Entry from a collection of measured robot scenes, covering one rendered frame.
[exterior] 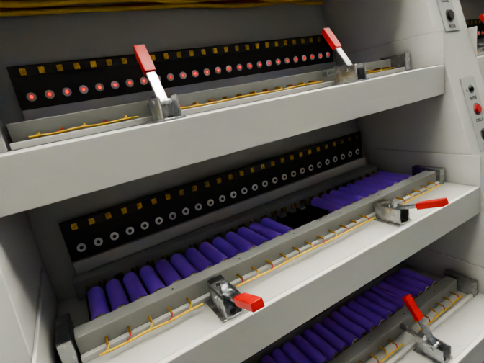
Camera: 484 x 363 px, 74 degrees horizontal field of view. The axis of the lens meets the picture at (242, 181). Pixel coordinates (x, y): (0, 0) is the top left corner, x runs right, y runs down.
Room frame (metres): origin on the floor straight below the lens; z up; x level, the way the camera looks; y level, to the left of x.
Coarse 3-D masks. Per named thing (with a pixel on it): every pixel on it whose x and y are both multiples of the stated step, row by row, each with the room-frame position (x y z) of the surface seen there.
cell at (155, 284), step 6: (144, 270) 0.39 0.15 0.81; (150, 270) 0.39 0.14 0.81; (144, 276) 0.38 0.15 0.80; (150, 276) 0.37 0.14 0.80; (156, 276) 0.38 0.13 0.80; (144, 282) 0.38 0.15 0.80; (150, 282) 0.36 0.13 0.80; (156, 282) 0.36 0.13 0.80; (162, 282) 0.36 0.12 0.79; (150, 288) 0.35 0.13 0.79; (156, 288) 0.35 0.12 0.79
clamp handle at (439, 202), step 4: (392, 200) 0.43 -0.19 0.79; (396, 200) 0.43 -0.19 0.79; (428, 200) 0.39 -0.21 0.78; (432, 200) 0.38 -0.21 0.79; (436, 200) 0.38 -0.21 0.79; (440, 200) 0.37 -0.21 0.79; (444, 200) 0.37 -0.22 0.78; (392, 204) 0.43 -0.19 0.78; (396, 204) 0.43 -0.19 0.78; (412, 204) 0.41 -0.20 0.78; (416, 204) 0.40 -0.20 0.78; (420, 204) 0.39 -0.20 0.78; (424, 204) 0.39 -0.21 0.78; (428, 204) 0.39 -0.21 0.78; (432, 204) 0.38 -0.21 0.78; (436, 204) 0.38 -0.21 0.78; (440, 204) 0.37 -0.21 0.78; (444, 204) 0.37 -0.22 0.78; (396, 208) 0.43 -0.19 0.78; (400, 208) 0.42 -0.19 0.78; (404, 208) 0.42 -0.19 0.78; (408, 208) 0.41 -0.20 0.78; (412, 208) 0.41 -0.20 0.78; (416, 208) 0.40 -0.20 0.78; (420, 208) 0.40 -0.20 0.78; (424, 208) 0.39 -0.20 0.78; (428, 208) 0.39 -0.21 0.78
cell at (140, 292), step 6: (126, 276) 0.39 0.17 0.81; (132, 276) 0.38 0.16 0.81; (126, 282) 0.38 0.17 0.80; (132, 282) 0.37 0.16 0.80; (138, 282) 0.37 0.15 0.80; (126, 288) 0.37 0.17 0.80; (132, 288) 0.36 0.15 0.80; (138, 288) 0.35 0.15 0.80; (144, 288) 0.36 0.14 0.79; (132, 294) 0.35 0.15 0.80; (138, 294) 0.34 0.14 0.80; (144, 294) 0.34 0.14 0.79; (132, 300) 0.34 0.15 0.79
